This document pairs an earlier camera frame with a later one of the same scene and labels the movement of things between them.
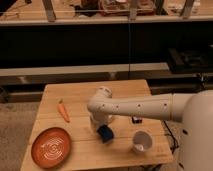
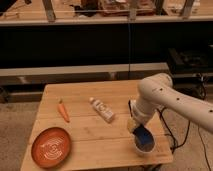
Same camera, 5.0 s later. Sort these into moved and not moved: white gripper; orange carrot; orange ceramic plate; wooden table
Moved: white gripper
Not moved: orange carrot; orange ceramic plate; wooden table
